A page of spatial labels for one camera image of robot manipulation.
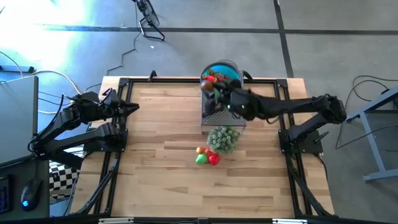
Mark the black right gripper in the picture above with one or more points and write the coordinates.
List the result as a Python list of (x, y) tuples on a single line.
[(245, 105)]

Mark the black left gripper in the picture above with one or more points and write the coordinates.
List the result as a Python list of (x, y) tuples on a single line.
[(109, 107)]

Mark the red plastic strawberry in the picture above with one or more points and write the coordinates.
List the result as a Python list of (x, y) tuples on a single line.
[(220, 77), (212, 78)]

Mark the brown kiwi half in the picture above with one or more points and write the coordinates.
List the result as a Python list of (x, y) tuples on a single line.
[(206, 86)]

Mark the blue collapsible colander bowl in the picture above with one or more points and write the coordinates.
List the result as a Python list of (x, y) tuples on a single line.
[(230, 70)]

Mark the potted artificial succulent plant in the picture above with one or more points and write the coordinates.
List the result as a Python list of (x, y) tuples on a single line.
[(222, 140)]

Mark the small orange fruit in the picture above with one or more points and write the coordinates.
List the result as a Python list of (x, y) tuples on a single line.
[(200, 150)]

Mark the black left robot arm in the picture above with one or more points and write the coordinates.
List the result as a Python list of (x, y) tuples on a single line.
[(93, 133)]

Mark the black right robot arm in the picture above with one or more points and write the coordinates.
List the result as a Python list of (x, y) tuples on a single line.
[(295, 105)]

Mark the perforated grey metal stand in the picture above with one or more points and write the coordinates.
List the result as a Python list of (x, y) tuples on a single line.
[(224, 123)]

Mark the red plastic tomato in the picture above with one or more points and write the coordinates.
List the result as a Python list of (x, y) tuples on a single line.
[(206, 152)]

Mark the red bell pepper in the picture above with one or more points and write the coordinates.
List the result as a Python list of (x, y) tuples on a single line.
[(214, 160)]

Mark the green plastic apple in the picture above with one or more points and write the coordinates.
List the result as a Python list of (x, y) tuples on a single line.
[(201, 159)]

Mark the black floor fan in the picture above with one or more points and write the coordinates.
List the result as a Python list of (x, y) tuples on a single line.
[(150, 14)]

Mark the black white checkerboard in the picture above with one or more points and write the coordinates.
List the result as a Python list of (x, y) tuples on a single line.
[(62, 179)]

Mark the grey laptop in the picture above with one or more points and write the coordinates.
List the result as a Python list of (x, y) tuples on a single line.
[(17, 121)]

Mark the black power strip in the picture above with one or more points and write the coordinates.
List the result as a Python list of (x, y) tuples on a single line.
[(15, 69)]

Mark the black computer mouse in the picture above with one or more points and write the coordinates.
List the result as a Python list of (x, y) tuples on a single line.
[(30, 194)]

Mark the black keyboard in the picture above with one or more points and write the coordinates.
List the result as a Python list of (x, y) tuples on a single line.
[(4, 196)]

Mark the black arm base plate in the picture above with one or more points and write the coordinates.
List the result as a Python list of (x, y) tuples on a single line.
[(314, 146), (122, 147)]

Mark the black aluminium table frame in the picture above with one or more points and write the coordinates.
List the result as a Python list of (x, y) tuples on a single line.
[(171, 80)]

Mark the silver frame bracket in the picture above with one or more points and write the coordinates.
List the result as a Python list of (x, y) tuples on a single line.
[(115, 220), (289, 221)]

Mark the grey desk frame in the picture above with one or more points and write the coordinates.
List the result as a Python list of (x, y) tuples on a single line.
[(377, 155)]

